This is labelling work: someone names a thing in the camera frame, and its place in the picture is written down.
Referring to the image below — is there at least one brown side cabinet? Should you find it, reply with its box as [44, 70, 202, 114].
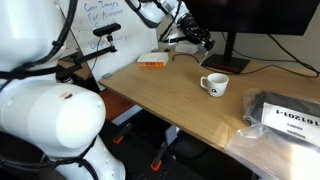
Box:
[97, 87, 137, 123]

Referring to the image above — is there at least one clear plastic bag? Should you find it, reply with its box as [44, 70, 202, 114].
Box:
[223, 87, 320, 180]

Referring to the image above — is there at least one black packed item white label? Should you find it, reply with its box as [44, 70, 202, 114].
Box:
[248, 90, 320, 148]

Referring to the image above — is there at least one orange white box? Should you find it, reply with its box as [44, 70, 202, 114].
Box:
[136, 51, 170, 68]

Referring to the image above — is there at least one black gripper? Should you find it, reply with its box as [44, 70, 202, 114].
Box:
[178, 12, 217, 52]

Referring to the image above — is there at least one black monitor stand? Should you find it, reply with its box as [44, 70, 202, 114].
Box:
[200, 31, 251, 75]

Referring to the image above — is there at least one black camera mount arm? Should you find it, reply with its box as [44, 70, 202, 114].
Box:
[55, 44, 119, 82]

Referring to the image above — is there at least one white mug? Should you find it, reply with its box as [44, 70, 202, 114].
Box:
[200, 72, 230, 98]

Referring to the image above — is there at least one black stereo camera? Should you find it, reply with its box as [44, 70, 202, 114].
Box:
[92, 22, 122, 38]

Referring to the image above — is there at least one black monitor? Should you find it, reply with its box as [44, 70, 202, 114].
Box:
[182, 0, 320, 37]

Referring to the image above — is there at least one black monitor cable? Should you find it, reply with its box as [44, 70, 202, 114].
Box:
[201, 33, 320, 80]

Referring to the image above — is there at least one black cable with plug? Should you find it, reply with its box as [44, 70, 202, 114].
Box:
[171, 52, 202, 64]

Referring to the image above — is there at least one white flat box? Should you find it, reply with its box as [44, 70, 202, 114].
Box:
[174, 42, 200, 55]

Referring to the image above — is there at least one whiteboard with blue writing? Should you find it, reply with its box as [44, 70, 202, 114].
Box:
[57, 0, 160, 92]

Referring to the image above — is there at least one black clamp orange handle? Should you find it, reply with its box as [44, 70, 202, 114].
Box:
[112, 122, 134, 145]
[149, 139, 169, 173]

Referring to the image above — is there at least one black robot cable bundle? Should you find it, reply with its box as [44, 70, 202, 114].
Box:
[0, 0, 80, 92]

